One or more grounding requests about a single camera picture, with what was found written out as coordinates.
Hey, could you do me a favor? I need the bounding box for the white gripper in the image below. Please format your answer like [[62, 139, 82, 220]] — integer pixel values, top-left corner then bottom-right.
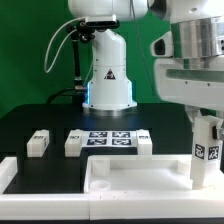
[[154, 56, 224, 140]]

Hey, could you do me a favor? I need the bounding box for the white desk top tray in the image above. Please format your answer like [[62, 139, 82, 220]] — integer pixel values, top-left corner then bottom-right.
[[84, 154, 224, 197]]

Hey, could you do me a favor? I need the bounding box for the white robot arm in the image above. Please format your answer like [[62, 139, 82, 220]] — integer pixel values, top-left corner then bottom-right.
[[68, 0, 224, 113]]

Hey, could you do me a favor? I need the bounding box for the fiducial marker sheet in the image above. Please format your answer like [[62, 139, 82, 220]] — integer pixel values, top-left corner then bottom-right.
[[82, 131, 137, 148]]

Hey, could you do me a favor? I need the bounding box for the white front fence bar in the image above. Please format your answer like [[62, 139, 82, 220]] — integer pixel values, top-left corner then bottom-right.
[[0, 192, 224, 220]]

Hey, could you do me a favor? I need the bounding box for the white left fence block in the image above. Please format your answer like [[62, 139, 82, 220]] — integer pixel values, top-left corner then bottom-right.
[[0, 157, 18, 195]]

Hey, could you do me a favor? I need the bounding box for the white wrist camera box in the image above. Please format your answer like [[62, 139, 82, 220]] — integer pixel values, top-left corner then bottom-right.
[[150, 37, 173, 58]]

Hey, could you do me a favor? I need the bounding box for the black camera pole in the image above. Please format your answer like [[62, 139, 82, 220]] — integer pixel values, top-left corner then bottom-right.
[[71, 31, 88, 108]]

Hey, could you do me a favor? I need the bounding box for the black camera on pole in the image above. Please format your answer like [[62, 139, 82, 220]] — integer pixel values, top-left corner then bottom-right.
[[66, 14, 120, 43]]

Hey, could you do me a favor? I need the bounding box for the black base cable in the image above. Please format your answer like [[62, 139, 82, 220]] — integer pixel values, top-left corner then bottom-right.
[[45, 87, 84, 105]]

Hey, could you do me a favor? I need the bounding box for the white cable loop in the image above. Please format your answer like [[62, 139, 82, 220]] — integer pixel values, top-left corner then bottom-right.
[[43, 16, 87, 74]]

